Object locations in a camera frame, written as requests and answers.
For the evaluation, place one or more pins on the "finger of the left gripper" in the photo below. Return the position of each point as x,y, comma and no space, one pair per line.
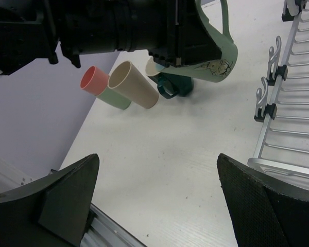
196,45

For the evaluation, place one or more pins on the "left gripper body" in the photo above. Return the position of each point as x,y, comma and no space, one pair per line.
147,25

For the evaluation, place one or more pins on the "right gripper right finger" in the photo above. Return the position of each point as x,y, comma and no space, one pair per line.
264,211

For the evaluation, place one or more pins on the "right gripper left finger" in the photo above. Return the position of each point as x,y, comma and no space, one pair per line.
51,211

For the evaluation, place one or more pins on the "light green mug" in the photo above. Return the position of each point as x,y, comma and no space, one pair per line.
212,71

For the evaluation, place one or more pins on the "dark green mug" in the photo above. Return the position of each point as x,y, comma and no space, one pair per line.
168,85

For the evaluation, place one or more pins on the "beige tall cup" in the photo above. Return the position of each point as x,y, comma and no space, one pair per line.
128,81

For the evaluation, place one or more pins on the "pink cup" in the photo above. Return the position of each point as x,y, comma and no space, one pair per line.
94,81

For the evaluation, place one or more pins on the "green cup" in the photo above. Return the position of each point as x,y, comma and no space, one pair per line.
114,99

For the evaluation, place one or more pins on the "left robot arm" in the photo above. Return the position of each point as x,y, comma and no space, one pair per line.
32,30

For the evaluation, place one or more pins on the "metal dish rack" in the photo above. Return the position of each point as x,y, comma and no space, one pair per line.
282,102

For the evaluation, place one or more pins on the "aluminium mounting rail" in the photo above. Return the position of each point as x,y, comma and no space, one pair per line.
100,229

